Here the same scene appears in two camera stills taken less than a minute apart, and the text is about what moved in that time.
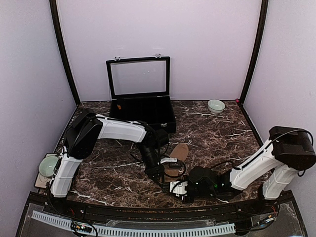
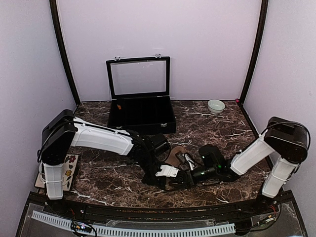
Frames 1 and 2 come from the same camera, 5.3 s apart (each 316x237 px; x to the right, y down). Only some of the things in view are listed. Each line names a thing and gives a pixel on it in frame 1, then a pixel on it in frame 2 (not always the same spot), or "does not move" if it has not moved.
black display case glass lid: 138,77 does not move
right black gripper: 189,200 → 189,177
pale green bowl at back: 216,106 does not move
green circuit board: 81,226 does not move
